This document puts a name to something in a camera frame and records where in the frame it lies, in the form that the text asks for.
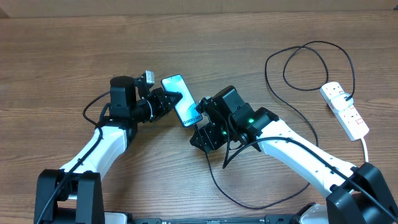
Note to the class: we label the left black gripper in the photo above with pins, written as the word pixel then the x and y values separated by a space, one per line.
pixel 159 95

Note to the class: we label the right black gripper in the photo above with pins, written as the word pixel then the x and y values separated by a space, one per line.
pixel 210 138

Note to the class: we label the Samsung Galaxy smartphone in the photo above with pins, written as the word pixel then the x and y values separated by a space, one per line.
pixel 185 108

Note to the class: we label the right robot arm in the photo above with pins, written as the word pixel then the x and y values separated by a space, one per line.
pixel 353 194

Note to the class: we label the white charger plug adapter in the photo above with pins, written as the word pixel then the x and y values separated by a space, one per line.
pixel 341 102

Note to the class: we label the white power strip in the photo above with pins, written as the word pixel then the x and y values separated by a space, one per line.
pixel 350 119

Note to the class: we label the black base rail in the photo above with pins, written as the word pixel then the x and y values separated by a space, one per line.
pixel 217 220

